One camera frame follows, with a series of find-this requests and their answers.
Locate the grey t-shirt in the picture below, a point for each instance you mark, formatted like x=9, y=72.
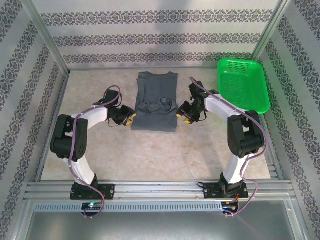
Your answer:
x=156, y=117

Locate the right controller board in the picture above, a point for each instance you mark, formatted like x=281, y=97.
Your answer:
x=230, y=207

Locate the aluminium back rail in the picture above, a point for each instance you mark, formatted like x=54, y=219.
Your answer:
x=112, y=68

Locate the aluminium side rail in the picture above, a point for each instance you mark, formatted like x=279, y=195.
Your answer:
x=272, y=165
x=58, y=112

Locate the grey metal sheet panel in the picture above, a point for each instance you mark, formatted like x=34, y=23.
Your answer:
x=160, y=225

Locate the aluminium frame post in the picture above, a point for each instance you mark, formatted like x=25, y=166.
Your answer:
x=47, y=35
x=270, y=30

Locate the green plastic basket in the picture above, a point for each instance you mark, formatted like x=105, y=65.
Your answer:
x=243, y=85

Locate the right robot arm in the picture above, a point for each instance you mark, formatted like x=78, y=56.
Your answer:
x=240, y=140

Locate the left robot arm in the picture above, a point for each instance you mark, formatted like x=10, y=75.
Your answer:
x=67, y=140

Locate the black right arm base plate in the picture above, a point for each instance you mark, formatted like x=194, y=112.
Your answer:
x=210, y=191

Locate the aluminium mounting rail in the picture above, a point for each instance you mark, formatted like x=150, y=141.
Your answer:
x=157, y=188

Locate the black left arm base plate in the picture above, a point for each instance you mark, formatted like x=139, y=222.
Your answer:
x=107, y=191

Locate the controller board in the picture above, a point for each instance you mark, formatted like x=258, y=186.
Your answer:
x=92, y=206
x=230, y=207

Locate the left controller board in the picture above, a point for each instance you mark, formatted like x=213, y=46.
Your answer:
x=92, y=206

